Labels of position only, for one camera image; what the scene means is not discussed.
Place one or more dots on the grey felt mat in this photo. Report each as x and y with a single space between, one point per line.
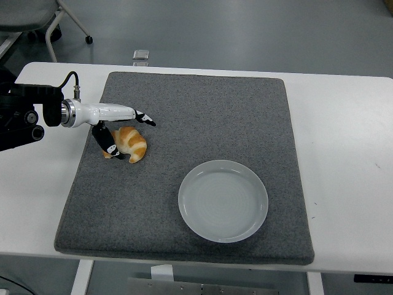
196 123

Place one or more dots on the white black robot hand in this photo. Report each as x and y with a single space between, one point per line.
104 112

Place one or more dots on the black table control panel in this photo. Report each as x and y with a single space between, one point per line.
373 278

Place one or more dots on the round grey plate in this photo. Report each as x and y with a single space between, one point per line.
222 202

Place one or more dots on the white table leg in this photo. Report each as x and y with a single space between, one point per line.
81 278
315 284

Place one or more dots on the grey office chair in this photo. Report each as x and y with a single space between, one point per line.
24 13

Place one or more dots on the silver floor socket box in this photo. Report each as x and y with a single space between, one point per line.
141 54
141 64

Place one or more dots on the golden croissant bread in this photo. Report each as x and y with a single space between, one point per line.
133 143

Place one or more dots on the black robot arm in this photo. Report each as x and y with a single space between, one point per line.
27 95

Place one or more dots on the grey metal plate with screws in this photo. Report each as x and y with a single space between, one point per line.
215 289

